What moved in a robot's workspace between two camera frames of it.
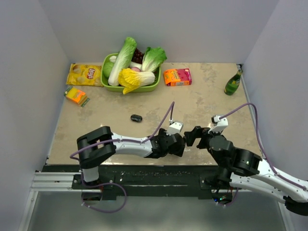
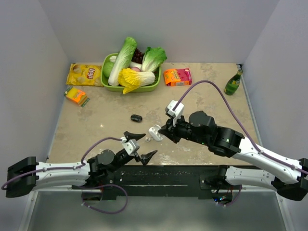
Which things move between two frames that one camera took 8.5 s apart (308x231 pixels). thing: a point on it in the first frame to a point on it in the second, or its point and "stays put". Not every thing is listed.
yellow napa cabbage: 130,79 stays put
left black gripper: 178,152 to 136,136
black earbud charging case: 136,118 stays put
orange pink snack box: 179,77 stays put
